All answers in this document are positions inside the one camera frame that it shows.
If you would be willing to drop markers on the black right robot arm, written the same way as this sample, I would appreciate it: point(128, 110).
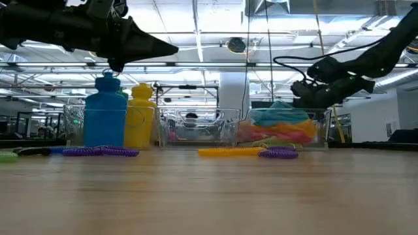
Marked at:
point(388, 49)

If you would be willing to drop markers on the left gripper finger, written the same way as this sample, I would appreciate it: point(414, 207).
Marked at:
point(140, 47)

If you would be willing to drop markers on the black coil band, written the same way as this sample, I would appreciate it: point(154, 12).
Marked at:
point(32, 151)

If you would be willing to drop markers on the clear plastic bin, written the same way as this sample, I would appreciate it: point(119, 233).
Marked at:
point(199, 130)
point(73, 127)
point(321, 130)

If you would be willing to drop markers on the yellow sports bottle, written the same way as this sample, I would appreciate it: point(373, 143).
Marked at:
point(140, 124)

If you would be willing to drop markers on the blue microfibre cloth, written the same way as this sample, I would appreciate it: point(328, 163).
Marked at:
point(277, 115)

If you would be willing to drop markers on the orange microfibre cloth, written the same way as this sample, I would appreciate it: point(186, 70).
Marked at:
point(294, 129)

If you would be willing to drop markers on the blue sports bottle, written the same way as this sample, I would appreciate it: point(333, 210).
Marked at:
point(104, 120)

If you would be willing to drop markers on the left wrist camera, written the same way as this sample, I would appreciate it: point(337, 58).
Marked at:
point(99, 8)

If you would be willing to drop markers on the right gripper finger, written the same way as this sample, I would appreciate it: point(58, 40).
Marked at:
point(313, 102)

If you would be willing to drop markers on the round ceiling fixture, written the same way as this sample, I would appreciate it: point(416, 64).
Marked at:
point(236, 45)

